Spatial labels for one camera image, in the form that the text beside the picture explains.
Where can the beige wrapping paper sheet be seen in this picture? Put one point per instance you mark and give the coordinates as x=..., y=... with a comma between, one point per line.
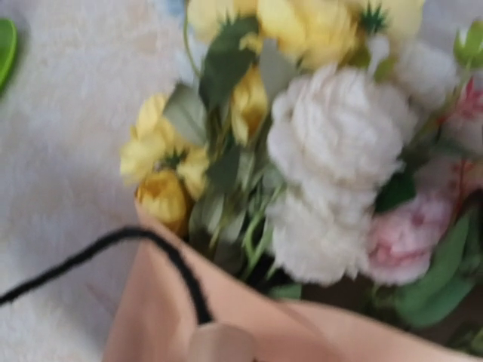
x=156, y=321

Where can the pink fake flower stem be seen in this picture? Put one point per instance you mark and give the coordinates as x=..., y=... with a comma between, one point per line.
x=445, y=166

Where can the green plate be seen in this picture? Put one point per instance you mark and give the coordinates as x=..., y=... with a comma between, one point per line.
x=8, y=50

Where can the white rose fake flower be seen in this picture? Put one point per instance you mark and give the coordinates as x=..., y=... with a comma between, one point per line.
x=336, y=138

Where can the yellow rose fake flower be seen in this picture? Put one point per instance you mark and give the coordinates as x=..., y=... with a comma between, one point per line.
x=206, y=140

